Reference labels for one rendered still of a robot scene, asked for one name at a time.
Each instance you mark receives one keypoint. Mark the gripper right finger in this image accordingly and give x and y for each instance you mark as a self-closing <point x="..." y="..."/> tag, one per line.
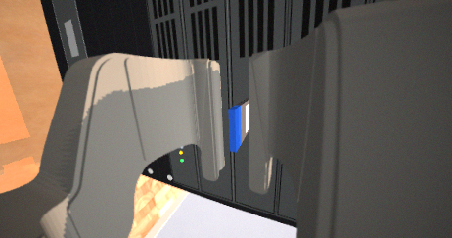
<point x="359" y="112"/>

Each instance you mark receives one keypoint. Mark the black server rack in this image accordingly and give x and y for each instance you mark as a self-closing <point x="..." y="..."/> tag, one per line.
<point x="225" y="31"/>

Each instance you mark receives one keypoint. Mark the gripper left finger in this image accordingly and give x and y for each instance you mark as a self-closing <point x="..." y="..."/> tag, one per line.
<point x="116" y="113"/>

